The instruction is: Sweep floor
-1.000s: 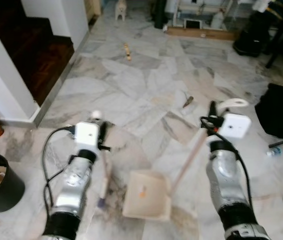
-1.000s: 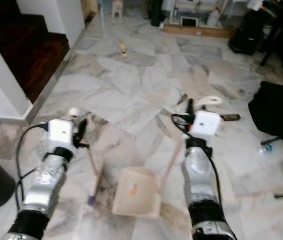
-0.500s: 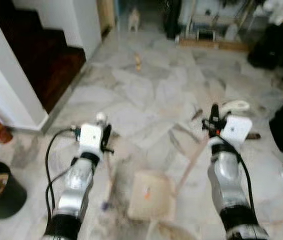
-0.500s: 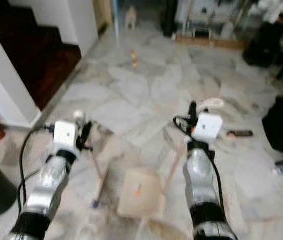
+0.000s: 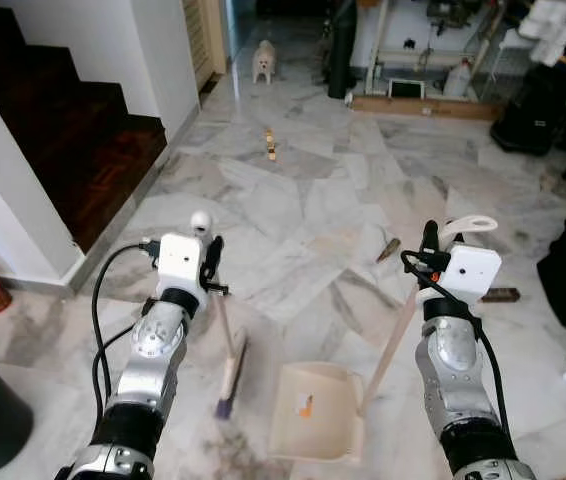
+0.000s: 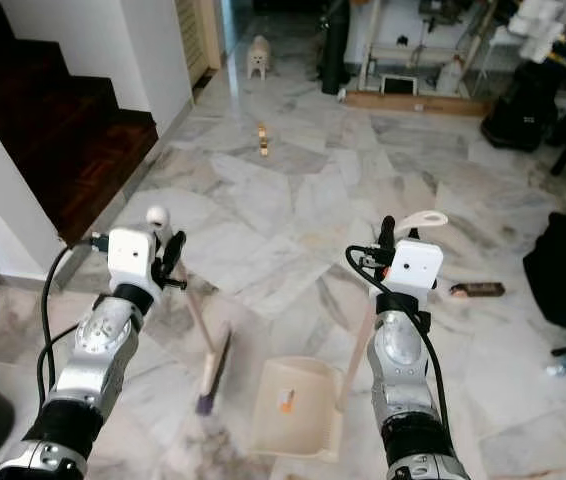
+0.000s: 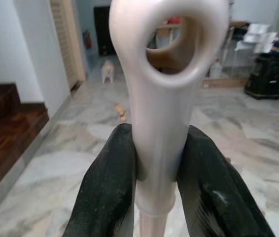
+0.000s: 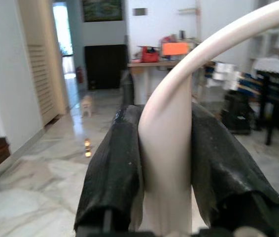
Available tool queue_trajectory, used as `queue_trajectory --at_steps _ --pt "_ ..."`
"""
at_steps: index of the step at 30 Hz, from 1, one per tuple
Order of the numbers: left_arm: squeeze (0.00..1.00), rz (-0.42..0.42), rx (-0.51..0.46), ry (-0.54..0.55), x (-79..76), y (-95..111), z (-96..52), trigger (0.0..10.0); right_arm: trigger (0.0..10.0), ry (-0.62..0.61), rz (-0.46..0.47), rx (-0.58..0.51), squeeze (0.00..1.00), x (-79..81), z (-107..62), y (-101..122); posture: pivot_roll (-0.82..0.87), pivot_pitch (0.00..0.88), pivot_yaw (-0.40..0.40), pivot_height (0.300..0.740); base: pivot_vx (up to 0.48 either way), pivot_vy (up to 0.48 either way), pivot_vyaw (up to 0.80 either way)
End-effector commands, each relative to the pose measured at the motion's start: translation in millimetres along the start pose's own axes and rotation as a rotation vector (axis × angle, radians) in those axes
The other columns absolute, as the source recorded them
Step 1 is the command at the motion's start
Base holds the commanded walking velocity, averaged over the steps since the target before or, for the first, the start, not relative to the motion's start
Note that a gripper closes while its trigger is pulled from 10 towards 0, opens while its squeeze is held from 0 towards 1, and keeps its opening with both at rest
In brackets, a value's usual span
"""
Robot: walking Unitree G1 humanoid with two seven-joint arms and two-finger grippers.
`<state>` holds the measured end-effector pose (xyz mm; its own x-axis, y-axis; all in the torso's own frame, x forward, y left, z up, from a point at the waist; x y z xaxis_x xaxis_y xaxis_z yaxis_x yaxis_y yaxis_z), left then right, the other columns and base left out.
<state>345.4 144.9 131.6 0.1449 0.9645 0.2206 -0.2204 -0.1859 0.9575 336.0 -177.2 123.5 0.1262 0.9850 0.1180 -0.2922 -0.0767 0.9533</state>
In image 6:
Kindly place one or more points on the beige broom purple bristles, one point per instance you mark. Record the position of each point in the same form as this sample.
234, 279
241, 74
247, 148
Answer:
213, 370

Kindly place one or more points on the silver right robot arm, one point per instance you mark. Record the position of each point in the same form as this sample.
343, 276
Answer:
403, 365

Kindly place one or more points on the black floor bag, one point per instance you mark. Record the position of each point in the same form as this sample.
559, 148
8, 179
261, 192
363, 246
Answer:
563, 275

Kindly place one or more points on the dark brown snack wrapper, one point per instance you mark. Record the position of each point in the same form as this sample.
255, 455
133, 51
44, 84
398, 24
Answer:
478, 290

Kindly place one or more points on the brown wooden plank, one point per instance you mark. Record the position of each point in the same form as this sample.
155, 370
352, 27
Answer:
418, 102

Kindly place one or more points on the small yellow toy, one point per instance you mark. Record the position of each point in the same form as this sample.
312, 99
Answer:
263, 140

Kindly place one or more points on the white framed tablet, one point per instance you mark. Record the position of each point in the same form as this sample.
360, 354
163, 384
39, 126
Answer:
399, 85

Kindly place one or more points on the white plastic jug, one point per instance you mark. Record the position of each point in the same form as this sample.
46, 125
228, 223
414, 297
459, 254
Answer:
450, 76

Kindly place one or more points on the dark wooden staircase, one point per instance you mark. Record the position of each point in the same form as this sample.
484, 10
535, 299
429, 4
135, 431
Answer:
53, 120

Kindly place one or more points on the white storage rack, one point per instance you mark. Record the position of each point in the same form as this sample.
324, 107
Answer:
408, 50

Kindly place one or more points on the black backpack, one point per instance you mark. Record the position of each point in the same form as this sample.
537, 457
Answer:
521, 105

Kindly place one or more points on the clear plastic water bottle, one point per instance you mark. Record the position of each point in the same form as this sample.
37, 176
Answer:
563, 367

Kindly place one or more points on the small white dog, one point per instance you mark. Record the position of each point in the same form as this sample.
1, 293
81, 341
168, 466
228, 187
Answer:
258, 57

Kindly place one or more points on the white stacked items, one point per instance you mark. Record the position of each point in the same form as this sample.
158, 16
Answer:
538, 28

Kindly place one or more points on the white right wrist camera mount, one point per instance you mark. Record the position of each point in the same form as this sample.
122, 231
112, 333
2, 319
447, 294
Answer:
415, 268

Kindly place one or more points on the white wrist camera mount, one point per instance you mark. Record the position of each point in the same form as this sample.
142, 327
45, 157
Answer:
133, 260
415, 268

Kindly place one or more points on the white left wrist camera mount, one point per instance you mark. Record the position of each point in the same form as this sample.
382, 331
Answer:
133, 260

